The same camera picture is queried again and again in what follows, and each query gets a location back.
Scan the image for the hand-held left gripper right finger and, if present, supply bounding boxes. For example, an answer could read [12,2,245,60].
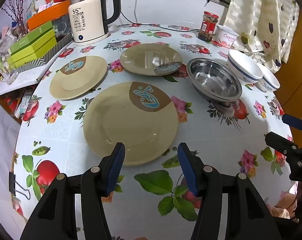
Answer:
[177,142,282,240]

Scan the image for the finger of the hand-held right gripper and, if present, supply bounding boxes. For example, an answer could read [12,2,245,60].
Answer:
[264,132,299,160]
[282,114,302,132]

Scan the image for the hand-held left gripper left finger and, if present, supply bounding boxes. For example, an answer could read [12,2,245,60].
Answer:
[20,142,126,240]

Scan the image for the large beige plate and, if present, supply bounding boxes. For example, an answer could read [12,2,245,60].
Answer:
[83,81,179,167]

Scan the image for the white bowl blue stripe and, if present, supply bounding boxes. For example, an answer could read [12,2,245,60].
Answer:
[227,49,263,85]
[256,62,280,92]

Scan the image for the stainless steel bowl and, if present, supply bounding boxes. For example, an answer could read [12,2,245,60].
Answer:
[187,58,242,102]

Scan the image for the small cream plate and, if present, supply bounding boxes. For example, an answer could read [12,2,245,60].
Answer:
[49,56,108,100]

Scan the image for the olive deep plate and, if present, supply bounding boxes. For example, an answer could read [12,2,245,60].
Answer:
[120,43,183,76]

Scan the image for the brown wooden panel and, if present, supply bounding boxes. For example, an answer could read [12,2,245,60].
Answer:
[273,5,302,148]

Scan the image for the floral fruit print tablecloth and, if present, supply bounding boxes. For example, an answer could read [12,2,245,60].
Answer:
[12,24,295,240]

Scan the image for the black binder clip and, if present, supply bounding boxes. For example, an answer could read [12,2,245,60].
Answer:
[8,171,32,200]

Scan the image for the cream heart print curtain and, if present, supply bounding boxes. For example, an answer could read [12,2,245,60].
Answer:
[223,0,301,67]

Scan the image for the white yogurt cup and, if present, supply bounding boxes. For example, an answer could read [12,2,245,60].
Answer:
[215,24,239,48]

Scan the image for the white green packet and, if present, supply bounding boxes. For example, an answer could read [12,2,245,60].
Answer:
[15,90,34,120]

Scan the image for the white shelf board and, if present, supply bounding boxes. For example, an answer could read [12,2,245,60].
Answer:
[0,40,75,100]

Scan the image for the kettle base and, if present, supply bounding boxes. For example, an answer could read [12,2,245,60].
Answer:
[75,31,109,47]

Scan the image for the red label sauce jar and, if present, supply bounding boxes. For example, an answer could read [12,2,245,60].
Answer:
[198,11,219,42]

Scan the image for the black white striped box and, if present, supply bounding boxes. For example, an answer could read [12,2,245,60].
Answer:
[15,31,74,68]

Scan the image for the lime green flat box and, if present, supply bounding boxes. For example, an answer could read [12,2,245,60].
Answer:
[9,36,57,68]
[7,27,55,63]

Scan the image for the glass mug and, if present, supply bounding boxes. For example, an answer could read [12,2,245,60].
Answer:
[0,66,18,85]

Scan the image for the cream electric kettle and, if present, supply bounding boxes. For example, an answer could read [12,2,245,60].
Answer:
[68,0,121,43]

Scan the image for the green boxes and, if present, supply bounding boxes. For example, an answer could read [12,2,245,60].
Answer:
[11,21,54,55]

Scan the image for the orange box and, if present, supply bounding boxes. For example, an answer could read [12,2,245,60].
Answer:
[27,0,72,30]

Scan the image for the purple blossom branches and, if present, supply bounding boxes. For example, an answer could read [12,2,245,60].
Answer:
[2,0,29,28]

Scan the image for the black power cable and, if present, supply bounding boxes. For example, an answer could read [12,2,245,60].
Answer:
[120,11,204,32]

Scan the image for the white cable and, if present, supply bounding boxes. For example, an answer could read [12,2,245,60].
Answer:
[131,0,139,25]

